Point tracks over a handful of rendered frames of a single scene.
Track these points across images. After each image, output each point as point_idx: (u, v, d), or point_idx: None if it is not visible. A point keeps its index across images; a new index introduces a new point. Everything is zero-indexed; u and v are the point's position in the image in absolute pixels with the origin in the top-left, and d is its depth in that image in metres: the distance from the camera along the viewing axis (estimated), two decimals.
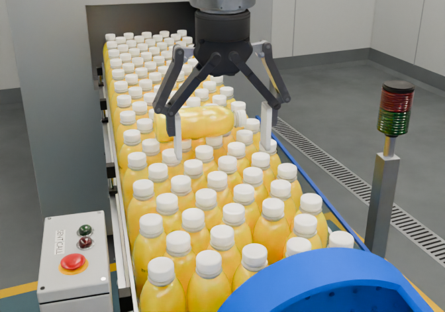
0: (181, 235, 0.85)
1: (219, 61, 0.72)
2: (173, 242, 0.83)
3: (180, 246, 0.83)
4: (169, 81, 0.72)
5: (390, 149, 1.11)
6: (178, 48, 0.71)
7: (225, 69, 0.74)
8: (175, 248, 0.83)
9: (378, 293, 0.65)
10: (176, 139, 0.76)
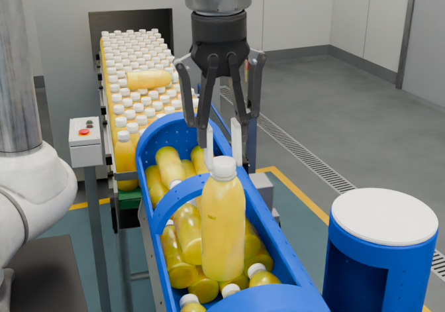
0: (134, 124, 1.82)
1: (218, 61, 0.72)
2: (130, 126, 1.80)
3: (132, 128, 1.80)
4: (186, 95, 0.73)
5: None
6: (176, 63, 0.71)
7: (223, 70, 0.73)
8: (130, 128, 1.80)
9: None
10: (208, 151, 0.78)
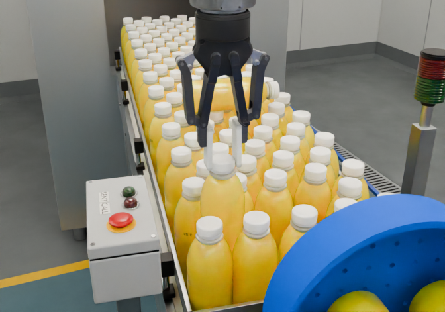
0: (225, 157, 0.81)
1: (220, 60, 0.72)
2: (218, 163, 0.79)
3: (225, 167, 0.79)
4: (187, 93, 0.74)
5: (427, 118, 1.10)
6: (178, 60, 0.72)
7: (225, 69, 0.74)
8: (220, 168, 0.79)
9: (442, 244, 0.64)
10: (207, 150, 0.78)
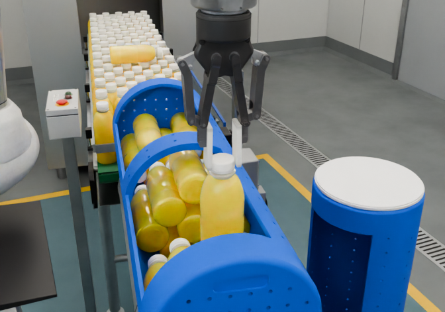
0: (225, 157, 0.81)
1: (221, 60, 0.72)
2: (218, 163, 0.79)
3: (225, 167, 0.79)
4: (187, 93, 0.74)
5: None
6: (179, 61, 0.71)
7: (226, 70, 0.74)
8: (220, 168, 0.79)
9: None
10: (207, 150, 0.78)
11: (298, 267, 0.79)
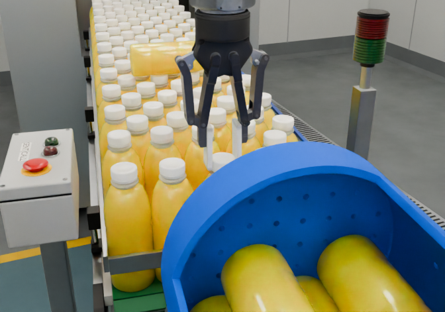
0: None
1: (220, 60, 0.72)
2: None
3: None
4: (187, 93, 0.74)
5: (366, 80, 1.10)
6: (178, 61, 0.72)
7: (225, 69, 0.74)
8: None
9: (357, 199, 0.59)
10: (207, 150, 0.78)
11: None
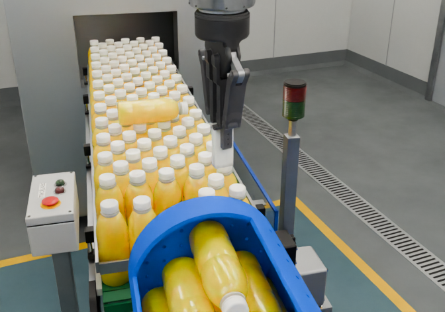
0: None
1: (207, 55, 0.74)
2: None
3: None
4: (203, 82, 0.79)
5: (292, 130, 1.49)
6: (198, 50, 0.79)
7: (215, 69, 0.74)
8: None
9: (247, 228, 0.98)
10: (212, 145, 0.80)
11: None
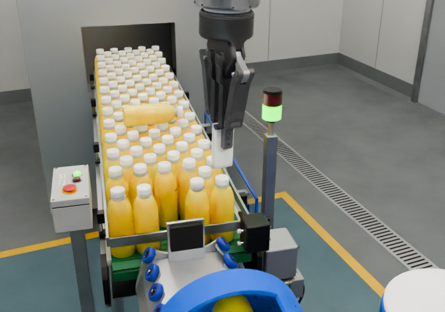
0: None
1: (210, 55, 0.74)
2: None
3: None
4: (204, 81, 0.79)
5: (271, 130, 1.76)
6: (200, 50, 0.79)
7: (218, 68, 0.74)
8: None
9: (271, 299, 0.96)
10: (212, 145, 0.80)
11: None
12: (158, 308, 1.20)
